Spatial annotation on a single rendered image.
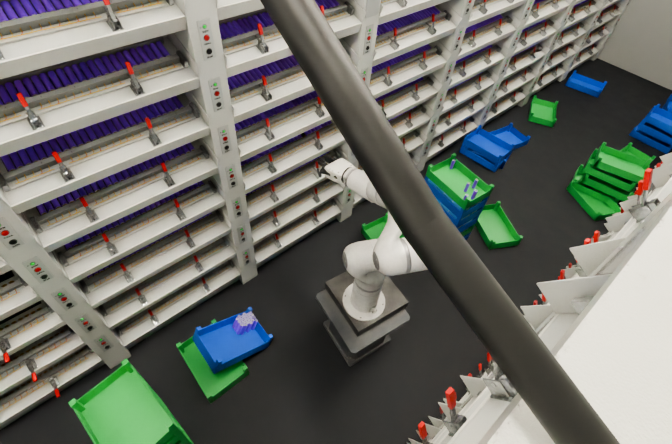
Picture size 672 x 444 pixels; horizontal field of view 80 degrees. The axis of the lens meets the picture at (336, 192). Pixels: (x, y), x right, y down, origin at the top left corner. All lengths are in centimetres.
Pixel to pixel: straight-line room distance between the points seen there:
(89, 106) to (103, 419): 104
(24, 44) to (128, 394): 116
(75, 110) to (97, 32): 23
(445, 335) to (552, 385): 203
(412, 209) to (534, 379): 10
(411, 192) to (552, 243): 267
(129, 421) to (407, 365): 120
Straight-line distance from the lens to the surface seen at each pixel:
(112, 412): 174
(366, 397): 206
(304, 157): 189
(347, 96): 21
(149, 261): 185
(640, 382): 32
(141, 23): 126
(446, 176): 235
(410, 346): 218
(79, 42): 122
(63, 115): 132
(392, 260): 111
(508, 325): 22
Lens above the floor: 196
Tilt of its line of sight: 47 degrees down
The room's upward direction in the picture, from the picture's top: 5 degrees clockwise
